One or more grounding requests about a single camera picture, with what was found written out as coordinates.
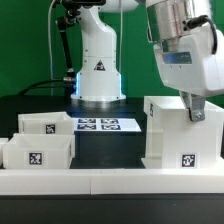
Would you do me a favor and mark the printed marker sheet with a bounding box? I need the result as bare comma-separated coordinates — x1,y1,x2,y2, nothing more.
73,118,141,132

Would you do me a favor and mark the white drawer cabinet box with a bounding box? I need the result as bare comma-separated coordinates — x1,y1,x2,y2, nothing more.
142,96,224,169

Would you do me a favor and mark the white front barrier rail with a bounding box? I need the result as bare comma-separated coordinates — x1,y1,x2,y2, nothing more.
0,169,224,195

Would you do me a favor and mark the black cable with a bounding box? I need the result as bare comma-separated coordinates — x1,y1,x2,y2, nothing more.
17,78,75,96

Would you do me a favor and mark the white left barrier block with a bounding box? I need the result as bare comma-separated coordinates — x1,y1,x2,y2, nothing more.
0,138,9,167

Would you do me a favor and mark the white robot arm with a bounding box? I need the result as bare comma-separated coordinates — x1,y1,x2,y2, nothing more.
62,0,224,122

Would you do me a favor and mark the white cable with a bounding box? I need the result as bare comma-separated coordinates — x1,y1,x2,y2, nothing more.
47,0,59,82

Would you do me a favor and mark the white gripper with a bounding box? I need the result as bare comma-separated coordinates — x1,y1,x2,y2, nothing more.
154,25,224,122

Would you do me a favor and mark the white drawer tray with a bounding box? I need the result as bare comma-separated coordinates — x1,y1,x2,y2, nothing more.
3,133,74,169
18,112,74,135

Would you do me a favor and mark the white front drawer tray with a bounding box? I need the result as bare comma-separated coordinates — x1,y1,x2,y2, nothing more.
3,133,74,169

